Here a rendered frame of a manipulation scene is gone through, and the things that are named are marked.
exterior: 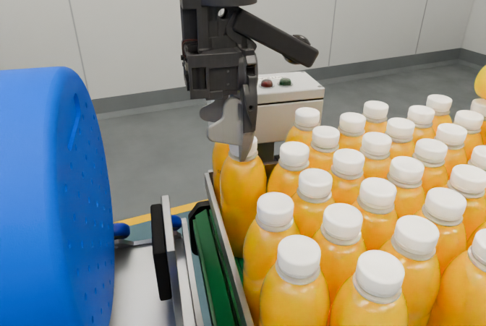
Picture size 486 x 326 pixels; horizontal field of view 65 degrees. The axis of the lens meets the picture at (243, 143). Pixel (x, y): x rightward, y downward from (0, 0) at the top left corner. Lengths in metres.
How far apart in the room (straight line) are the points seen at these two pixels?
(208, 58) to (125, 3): 2.80
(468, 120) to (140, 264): 0.54
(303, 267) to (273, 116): 0.39
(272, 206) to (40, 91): 0.24
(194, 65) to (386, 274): 0.28
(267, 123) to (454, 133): 0.30
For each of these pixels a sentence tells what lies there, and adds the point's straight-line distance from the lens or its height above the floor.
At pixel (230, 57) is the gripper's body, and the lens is 0.44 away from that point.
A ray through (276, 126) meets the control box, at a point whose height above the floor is 1.03.
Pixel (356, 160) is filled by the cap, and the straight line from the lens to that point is 0.50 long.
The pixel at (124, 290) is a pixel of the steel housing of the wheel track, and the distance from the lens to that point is 0.57.
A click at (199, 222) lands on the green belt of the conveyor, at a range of 0.70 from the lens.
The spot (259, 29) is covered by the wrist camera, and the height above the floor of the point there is 1.25.
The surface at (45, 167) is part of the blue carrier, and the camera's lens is 0.31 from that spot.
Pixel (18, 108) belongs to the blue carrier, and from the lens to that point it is 0.34.
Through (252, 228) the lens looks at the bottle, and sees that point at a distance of 0.43.
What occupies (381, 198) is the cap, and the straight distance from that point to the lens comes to 0.45.
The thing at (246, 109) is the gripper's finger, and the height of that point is 1.16.
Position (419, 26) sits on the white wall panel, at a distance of 4.73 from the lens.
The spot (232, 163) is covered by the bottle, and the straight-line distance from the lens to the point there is 0.53.
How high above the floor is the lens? 1.34
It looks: 29 degrees down
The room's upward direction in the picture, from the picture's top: straight up
